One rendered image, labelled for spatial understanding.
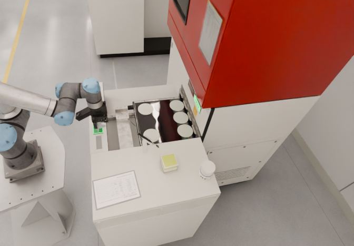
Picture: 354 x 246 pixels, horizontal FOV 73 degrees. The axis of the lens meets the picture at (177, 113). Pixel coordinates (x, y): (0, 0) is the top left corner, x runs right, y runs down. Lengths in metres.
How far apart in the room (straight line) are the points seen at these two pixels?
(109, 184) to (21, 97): 0.55
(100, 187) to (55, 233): 1.06
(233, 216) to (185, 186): 1.13
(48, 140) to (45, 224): 0.86
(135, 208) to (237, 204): 1.35
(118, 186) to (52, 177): 0.42
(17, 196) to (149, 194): 0.69
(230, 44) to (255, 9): 0.15
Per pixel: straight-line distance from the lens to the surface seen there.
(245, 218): 2.37
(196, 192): 1.26
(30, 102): 1.10
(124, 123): 1.56
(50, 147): 1.62
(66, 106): 1.12
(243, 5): 0.92
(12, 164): 1.51
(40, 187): 1.51
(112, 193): 1.24
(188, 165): 1.32
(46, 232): 2.29
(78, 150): 2.55
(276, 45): 1.11
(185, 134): 1.50
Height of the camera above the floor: 2.11
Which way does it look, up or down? 49 degrees down
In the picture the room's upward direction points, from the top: 10 degrees clockwise
